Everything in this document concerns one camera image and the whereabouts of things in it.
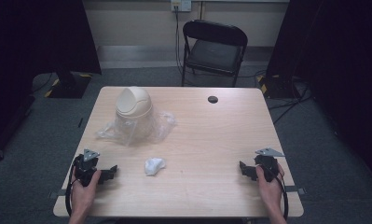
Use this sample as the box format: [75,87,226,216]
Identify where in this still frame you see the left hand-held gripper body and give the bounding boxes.
[73,148,101,188]

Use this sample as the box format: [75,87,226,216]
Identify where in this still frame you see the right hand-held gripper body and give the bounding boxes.
[254,147,286,183]

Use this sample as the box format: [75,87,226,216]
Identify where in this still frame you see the white tissue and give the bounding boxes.
[144,157,167,176]

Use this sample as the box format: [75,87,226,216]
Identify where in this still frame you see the beige swing-lid trash can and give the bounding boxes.
[114,86,155,142]

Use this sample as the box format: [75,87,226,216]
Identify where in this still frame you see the person's right hand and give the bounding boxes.
[255,163,286,217]

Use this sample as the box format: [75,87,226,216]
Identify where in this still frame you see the person's left hand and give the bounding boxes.
[70,169,103,217]

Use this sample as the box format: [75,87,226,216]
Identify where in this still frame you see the clear plastic bag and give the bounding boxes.
[95,110,177,147]

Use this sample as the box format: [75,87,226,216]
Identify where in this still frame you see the black stand base striped tape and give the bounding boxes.
[44,68,92,100]
[256,74,303,100]

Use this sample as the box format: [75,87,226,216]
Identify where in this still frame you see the black folding chair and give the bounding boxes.
[181,19,249,88]

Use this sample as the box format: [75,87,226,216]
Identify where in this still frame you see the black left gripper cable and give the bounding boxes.
[64,154,83,217]

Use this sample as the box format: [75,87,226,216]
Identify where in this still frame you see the grey metal table bracket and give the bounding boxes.
[284,185,307,196]
[48,189,67,200]

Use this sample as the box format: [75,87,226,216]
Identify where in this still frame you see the black floor cables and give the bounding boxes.
[267,81,313,125]

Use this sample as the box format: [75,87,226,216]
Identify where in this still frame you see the black wall power cable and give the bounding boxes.
[173,5,187,77]

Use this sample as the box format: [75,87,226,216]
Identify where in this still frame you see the white wall outlet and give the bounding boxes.
[170,0,193,13]

